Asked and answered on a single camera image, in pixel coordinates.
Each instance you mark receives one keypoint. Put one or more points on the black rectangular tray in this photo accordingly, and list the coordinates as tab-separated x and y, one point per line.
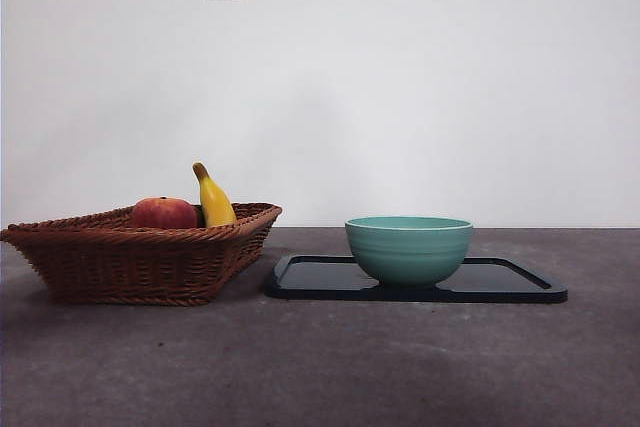
320	282

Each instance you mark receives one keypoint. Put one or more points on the brown wicker basket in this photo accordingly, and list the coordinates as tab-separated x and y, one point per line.
125	267

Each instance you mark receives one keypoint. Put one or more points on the yellow banana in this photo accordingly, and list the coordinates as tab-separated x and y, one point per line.
216	207

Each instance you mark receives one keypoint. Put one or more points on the red orange peach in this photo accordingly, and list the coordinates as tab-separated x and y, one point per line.
162	214

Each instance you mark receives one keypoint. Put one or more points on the teal ceramic bowl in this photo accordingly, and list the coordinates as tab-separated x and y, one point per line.
409	257

